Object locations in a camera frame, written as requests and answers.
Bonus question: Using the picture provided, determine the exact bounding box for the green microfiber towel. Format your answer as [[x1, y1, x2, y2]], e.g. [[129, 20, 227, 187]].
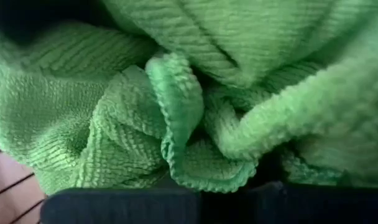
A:
[[0, 18, 378, 195], [101, 0, 378, 91]]

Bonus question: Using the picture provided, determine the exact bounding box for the black wire basket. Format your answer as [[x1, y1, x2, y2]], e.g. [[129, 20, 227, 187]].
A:
[[0, 148, 46, 224]]

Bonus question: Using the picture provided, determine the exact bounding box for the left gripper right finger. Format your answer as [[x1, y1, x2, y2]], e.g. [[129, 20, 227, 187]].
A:
[[201, 182, 378, 224]]

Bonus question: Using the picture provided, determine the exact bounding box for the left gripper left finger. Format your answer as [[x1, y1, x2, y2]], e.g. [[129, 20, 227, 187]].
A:
[[39, 186, 202, 224]]

